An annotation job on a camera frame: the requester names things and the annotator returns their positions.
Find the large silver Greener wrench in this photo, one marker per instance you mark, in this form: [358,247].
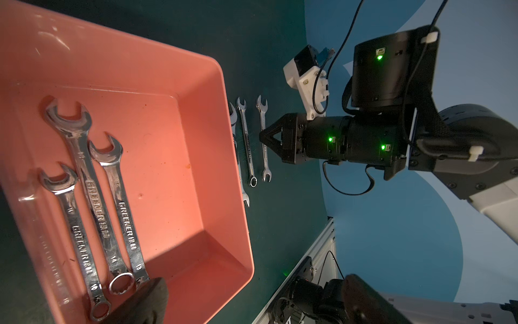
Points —
[75,133]

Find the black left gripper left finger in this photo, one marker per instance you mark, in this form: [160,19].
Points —
[147,305]

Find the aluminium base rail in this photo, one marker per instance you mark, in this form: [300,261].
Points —
[318,266]

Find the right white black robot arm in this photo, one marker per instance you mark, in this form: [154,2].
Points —
[469,148]

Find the small silver Greener wrench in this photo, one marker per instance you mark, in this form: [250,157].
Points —
[64,191]

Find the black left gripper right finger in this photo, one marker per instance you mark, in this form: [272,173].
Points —
[363,304]

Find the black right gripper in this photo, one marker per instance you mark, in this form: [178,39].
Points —
[369,140]

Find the medium silver Greener wrench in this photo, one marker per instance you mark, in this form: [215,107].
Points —
[110,161]

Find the pink plastic storage box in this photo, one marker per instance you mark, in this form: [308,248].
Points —
[168,108]

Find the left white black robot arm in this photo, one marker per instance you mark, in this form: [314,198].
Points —
[325,305]

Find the thin silver combination wrench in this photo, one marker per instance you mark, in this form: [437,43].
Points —
[241,106]

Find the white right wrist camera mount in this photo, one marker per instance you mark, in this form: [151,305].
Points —
[306,74]

